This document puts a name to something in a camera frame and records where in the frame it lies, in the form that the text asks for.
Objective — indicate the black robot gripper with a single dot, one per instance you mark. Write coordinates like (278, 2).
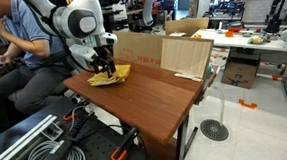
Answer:
(102, 55)

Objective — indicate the yellow cloth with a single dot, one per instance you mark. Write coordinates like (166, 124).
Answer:
(116, 76)

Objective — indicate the person left forearm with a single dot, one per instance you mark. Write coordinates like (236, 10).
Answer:
(24, 42)

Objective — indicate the small black robot arm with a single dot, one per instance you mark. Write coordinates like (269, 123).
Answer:
(276, 10)

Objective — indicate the person right forearm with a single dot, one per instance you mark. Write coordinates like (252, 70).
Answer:
(15, 51)

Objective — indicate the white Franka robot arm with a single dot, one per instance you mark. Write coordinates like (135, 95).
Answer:
(80, 22)

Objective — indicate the brown wooden desk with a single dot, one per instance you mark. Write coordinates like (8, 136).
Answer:
(144, 100)

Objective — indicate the person right hand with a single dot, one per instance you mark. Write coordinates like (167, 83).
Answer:
(3, 59)

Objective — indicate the large cardboard box orange print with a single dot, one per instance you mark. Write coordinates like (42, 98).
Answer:
(138, 52)

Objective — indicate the seated person blue shirt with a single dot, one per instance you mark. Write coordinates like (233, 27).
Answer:
(39, 66)

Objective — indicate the grey office chair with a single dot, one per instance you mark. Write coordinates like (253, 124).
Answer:
(146, 14)

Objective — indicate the light wood panel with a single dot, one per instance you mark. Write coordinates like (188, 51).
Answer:
(185, 57)

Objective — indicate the open cardboard box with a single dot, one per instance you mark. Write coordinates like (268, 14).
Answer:
(187, 25)

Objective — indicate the round grey floor grate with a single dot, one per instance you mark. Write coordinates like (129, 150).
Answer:
(214, 130)

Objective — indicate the orange bowl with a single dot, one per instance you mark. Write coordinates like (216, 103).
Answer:
(229, 34)

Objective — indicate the small cardboard shipping box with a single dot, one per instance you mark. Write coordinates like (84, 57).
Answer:
(239, 74)

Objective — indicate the white work table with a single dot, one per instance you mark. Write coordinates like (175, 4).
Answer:
(244, 42)

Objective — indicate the white pegboard panel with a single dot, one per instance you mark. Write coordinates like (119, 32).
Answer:
(256, 6)

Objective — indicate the aluminium extrusion rail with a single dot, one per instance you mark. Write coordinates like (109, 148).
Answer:
(17, 144)

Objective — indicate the orange bracket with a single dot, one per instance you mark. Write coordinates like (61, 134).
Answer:
(247, 104)

